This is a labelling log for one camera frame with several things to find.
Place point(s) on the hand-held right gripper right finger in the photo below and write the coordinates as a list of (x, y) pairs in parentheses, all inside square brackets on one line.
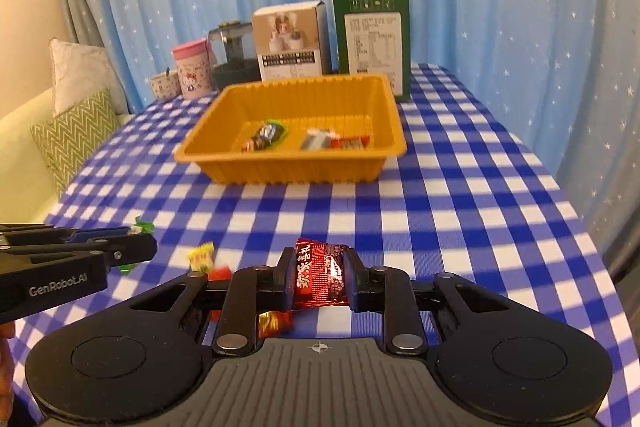
[(352, 282)]

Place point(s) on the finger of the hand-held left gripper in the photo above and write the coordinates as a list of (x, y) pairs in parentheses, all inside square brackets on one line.
[(130, 248), (60, 234)]

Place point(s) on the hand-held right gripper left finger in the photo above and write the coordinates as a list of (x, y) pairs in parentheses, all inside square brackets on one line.
[(289, 279)]

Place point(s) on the green candy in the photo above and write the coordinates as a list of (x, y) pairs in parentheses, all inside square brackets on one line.
[(142, 224)]

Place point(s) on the large red snack packet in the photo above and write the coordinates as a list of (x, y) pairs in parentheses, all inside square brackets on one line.
[(320, 277)]

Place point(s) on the square red snack packet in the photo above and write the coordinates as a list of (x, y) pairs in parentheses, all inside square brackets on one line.
[(220, 274)]

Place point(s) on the yellow-green candy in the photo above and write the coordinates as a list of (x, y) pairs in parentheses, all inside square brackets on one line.
[(201, 257)]

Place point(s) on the orange plastic tray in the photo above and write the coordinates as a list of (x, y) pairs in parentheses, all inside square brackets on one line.
[(300, 167)]

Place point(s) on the clear black-print snack packet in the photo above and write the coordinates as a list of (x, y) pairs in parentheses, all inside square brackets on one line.
[(317, 139)]

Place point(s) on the green sausage snack packet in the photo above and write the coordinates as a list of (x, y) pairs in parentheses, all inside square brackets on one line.
[(265, 134)]

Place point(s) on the pale yellow sofa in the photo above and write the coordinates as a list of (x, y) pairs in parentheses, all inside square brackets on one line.
[(20, 167)]

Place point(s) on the green zigzag cushion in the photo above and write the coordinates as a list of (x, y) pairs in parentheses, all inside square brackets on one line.
[(70, 137)]

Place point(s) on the blue checkered tablecloth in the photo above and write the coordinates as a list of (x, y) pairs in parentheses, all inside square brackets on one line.
[(450, 207)]

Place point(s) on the small patterned mug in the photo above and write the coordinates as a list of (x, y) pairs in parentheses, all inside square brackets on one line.
[(164, 88)]

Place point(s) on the white cushion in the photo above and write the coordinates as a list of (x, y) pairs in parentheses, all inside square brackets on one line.
[(80, 72)]

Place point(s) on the pink cartoon cup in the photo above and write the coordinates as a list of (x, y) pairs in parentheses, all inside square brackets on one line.
[(192, 69)]

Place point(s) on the dark green humidifier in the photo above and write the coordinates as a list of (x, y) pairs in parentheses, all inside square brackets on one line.
[(232, 57)]

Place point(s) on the beige product box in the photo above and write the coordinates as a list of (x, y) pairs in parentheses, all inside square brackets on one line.
[(290, 42)]

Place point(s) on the green carton box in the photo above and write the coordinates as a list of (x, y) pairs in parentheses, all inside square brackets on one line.
[(372, 42)]

